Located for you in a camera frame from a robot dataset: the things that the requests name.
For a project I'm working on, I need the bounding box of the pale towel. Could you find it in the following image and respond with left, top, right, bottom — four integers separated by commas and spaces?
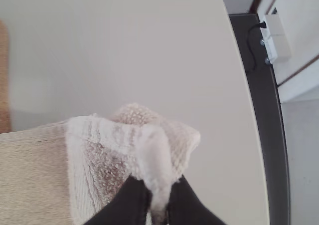
0, 102, 201, 225

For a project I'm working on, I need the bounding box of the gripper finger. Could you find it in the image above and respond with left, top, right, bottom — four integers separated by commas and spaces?
166, 174, 228, 225
81, 176, 151, 225

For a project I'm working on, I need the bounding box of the white socket box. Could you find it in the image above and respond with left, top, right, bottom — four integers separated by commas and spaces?
258, 7, 293, 66

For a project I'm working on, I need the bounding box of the black cable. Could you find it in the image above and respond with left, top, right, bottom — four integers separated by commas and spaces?
246, 21, 267, 73

